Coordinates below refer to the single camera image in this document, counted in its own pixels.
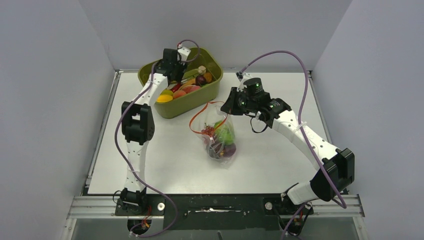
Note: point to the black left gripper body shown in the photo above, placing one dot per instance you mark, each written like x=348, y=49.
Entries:
x=179, y=68

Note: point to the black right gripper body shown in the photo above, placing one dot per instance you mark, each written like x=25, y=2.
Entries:
x=238, y=106

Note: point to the red chili pepper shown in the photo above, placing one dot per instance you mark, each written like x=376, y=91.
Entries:
x=176, y=87

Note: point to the clear zip top bag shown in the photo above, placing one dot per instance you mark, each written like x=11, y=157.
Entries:
x=209, y=114

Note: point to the green cabbage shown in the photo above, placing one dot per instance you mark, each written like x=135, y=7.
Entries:
x=225, y=132

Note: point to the red grape bunch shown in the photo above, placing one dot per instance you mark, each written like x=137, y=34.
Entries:
x=208, y=132

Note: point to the purple red onion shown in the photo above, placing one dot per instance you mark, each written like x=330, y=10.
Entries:
x=229, y=150

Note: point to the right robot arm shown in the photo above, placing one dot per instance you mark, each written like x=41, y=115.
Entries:
x=335, y=167

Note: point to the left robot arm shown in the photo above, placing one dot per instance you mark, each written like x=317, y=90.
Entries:
x=137, y=124

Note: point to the orange carrot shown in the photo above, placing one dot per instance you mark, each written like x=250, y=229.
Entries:
x=187, y=83

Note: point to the pink peach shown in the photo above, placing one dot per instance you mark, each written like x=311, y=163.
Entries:
x=190, y=88

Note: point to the orange peach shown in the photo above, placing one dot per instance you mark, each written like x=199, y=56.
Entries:
x=178, y=94

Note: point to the white garlic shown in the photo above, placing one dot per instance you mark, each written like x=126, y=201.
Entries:
x=201, y=70

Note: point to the green yellow mango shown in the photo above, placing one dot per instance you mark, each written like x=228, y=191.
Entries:
x=167, y=92

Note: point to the dark plum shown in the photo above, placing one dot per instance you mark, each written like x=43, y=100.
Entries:
x=200, y=80

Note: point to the small orange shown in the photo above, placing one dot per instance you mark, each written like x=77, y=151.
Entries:
x=208, y=77

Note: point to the green plastic bin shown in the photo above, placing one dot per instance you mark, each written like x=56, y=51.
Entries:
x=198, y=57

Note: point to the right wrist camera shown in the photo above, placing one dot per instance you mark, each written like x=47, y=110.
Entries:
x=242, y=89

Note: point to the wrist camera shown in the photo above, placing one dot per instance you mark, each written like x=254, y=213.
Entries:
x=242, y=89
x=184, y=52

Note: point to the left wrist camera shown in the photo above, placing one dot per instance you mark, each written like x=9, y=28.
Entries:
x=184, y=52

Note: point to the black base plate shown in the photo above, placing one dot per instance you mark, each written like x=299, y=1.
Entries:
x=269, y=212

